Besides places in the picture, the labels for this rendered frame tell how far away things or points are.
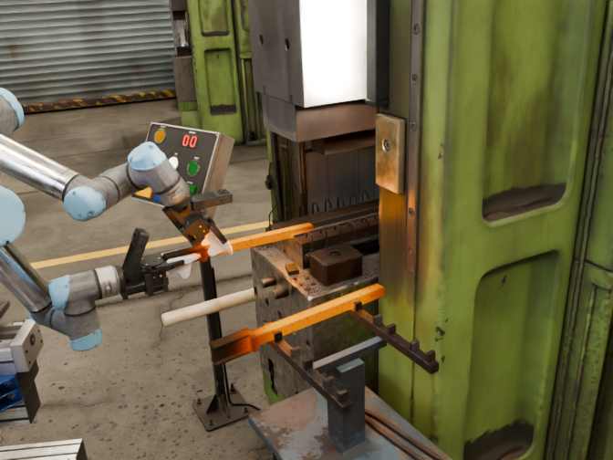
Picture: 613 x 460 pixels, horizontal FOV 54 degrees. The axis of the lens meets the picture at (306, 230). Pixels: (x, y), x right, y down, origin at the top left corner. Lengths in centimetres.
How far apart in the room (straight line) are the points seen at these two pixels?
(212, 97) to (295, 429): 524
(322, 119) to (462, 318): 59
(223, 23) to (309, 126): 487
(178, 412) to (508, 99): 186
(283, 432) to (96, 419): 142
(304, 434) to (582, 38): 107
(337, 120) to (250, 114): 485
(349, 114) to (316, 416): 75
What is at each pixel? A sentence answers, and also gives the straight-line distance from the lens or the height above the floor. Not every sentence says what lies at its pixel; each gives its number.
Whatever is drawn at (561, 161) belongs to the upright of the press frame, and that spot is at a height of 122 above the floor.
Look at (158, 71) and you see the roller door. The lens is 944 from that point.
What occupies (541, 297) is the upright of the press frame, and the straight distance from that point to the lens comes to 171.
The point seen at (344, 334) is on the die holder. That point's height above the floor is 77.
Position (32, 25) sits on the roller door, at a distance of 933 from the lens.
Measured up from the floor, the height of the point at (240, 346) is 96.
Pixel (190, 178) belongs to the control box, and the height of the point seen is 106.
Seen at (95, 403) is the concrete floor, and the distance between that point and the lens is 283.
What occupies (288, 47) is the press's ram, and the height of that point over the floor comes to 150.
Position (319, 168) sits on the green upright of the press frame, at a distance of 188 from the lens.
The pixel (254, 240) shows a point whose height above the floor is 101.
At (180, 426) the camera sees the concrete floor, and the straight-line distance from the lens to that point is 260.
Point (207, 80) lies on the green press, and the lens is 638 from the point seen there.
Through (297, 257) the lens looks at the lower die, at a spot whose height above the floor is 94.
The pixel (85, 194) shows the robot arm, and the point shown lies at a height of 124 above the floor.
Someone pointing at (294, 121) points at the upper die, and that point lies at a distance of 151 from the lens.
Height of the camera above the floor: 166
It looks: 23 degrees down
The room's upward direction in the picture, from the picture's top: 3 degrees counter-clockwise
